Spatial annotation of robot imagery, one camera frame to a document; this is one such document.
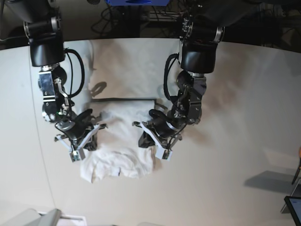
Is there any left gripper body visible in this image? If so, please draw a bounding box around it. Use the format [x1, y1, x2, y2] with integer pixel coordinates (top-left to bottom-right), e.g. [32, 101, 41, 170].
[132, 109, 183, 149]

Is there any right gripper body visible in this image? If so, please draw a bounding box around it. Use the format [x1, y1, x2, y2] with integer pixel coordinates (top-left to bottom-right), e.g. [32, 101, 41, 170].
[54, 109, 108, 150]

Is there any white T-shirt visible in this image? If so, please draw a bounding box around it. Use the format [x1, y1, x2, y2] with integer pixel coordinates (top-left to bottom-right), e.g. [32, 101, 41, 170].
[80, 100, 155, 183]

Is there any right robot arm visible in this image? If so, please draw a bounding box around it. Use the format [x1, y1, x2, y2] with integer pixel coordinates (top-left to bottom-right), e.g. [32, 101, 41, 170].
[0, 0, 106, 153]

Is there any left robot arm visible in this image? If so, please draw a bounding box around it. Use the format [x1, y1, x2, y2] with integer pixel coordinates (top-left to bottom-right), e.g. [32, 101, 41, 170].
[133, 0, 261, 152]

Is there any black power strip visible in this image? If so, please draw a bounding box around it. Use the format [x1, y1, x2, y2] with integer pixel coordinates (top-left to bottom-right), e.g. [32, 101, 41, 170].
[141, 11, 183, 22]

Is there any blue box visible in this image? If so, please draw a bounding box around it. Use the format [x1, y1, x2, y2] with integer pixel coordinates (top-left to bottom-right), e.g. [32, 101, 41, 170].
[105, 0, 169, 6]

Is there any grey monitor stand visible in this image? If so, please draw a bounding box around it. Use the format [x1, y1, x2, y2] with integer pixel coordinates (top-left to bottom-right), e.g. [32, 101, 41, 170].
[280, 178, 301, 214]

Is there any computer monitor screen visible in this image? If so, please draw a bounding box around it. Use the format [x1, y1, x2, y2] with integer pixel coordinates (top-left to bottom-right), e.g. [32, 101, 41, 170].
[284, 196, 301, 226]

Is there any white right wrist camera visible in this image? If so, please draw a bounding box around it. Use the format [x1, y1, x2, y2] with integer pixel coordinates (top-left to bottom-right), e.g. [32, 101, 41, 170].
[69, 149, 85, 162]

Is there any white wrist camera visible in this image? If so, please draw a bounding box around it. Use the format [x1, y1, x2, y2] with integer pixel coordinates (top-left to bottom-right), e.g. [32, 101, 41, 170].
[155, 147, 173, 161]
[69, 149, 85, 162]

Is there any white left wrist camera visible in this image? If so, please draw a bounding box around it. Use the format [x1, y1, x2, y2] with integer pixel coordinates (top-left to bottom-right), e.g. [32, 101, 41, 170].
[155, 147, 173, 161]

